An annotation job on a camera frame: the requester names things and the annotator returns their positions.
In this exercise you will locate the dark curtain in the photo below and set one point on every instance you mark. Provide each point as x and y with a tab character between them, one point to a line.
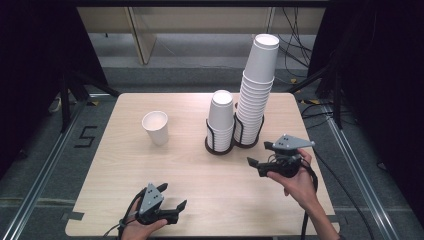
383	83
30	66

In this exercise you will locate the white paper cup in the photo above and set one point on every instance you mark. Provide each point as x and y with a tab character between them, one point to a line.
158	135

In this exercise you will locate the person's right hand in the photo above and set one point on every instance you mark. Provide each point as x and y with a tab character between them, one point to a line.
301	188

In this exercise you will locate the tall stack of white cups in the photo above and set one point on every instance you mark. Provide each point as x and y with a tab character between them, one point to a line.
260	66

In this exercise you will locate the black tape mark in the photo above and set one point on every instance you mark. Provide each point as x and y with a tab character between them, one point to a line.
336	219
73	216

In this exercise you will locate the black metal stand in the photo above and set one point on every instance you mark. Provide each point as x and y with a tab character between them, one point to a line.
65	100
337	100

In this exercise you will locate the yellow tape piece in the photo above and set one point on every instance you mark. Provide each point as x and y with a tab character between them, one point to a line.
313	101
294	81

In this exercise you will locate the person's left hand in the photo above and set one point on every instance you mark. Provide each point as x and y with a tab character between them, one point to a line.
136	231

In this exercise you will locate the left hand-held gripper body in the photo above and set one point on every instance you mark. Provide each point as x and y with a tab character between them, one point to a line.
150	200

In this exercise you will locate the metal floor rail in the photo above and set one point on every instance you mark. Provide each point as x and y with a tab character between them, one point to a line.
36	190
356	173

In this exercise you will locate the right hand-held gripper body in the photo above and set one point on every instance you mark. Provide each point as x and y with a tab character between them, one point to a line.
291	142

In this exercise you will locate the short stack of white cups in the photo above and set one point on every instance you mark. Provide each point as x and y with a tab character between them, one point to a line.
220	116

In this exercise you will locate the beige wooden board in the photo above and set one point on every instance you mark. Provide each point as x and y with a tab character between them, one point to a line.
141	36

